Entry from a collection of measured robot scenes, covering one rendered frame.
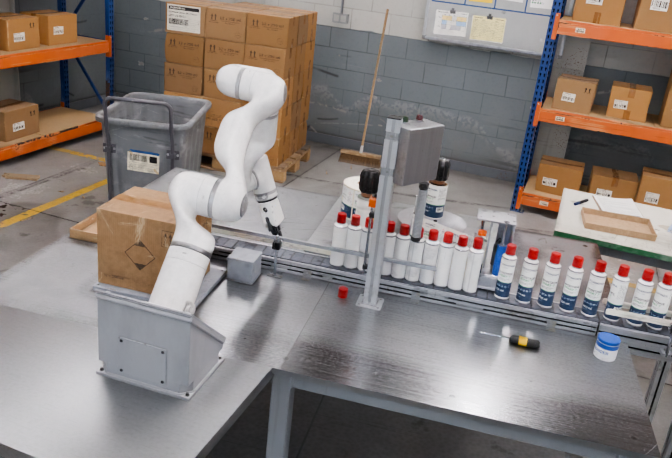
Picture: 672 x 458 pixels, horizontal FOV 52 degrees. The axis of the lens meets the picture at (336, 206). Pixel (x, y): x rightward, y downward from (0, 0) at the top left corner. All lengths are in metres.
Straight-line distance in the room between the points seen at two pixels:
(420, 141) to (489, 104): 4.59
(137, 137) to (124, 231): 2.39
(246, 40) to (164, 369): 4.24
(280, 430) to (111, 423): 0.57
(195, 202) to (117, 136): 2.75
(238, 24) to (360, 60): 1.65
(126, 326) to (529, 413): 1.13
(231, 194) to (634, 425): 1.30
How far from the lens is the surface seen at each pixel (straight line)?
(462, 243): 2.46
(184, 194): 2.02
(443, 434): 2.93
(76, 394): 1.99
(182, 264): 1.95
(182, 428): 1.85
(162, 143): 4.65
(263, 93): 2.13
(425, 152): 2.27
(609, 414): 2.19
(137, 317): 1.88
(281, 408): 2.17
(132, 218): 2.30
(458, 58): 6.80
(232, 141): 2.07
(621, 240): 3.61
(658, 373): 2.90
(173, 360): 1.89
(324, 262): 2.59
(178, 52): 6.12
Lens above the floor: 2.00
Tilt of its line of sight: 21 degrees down
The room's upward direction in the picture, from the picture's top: 6 degrees clockwise
